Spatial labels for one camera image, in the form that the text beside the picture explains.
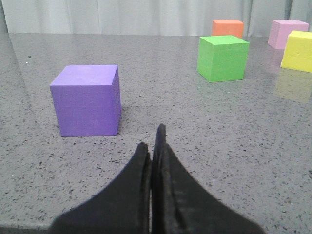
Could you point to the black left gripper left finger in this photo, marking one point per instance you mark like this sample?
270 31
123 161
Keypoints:
121 208

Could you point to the pink foam cube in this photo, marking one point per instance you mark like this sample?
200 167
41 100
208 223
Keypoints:
281 28

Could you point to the smooth orange foam cube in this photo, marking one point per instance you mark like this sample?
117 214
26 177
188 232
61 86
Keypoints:
232 27

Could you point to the green foam cube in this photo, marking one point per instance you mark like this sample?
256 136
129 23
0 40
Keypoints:
222 58

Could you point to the grey curtain backdrop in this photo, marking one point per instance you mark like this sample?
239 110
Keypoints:
146 17

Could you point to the yellow foam cube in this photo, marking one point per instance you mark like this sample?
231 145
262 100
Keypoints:
298 52

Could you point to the smooth purple foam cube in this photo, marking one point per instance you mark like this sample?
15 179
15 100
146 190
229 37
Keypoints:
87 100

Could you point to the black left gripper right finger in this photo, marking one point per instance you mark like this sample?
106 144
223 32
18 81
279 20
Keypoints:
181 206

